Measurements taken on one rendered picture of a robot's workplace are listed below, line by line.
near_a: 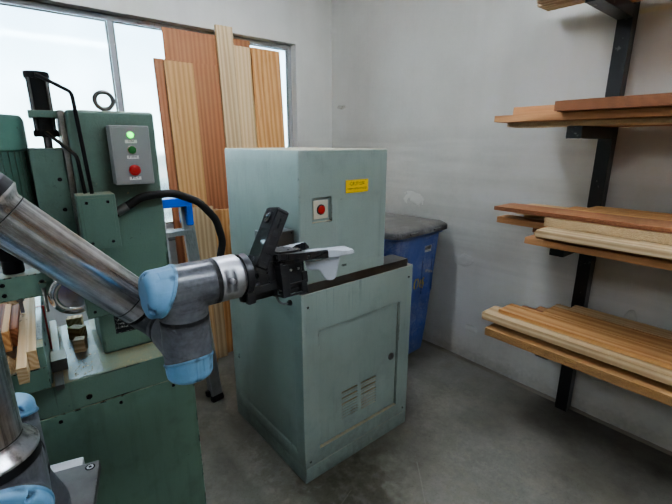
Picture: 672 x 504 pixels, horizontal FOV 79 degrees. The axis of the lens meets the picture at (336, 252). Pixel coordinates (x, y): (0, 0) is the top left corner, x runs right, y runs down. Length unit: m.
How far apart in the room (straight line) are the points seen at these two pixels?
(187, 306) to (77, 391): 0.79
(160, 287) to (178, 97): 2.27
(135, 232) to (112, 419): 0.56
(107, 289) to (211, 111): 2.29
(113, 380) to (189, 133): 1.80
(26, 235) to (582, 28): 2.35
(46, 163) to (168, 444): 0.93
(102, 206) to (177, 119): 1.61
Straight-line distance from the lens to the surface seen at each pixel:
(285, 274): 0.72
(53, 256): 0.73
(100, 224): 1.28
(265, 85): 3.12
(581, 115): 1.91
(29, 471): 0.70
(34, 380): 1.28
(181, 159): 2.80
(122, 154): 1.29
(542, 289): 2.57
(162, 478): 1.64
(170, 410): 1.50
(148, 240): 1.39
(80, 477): 1.01
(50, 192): 1.38
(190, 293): 0.65
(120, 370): 1.39
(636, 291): 2.42
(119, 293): 0.76
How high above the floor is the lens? 1.44
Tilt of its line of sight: 15 degrees down
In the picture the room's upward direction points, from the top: straight up
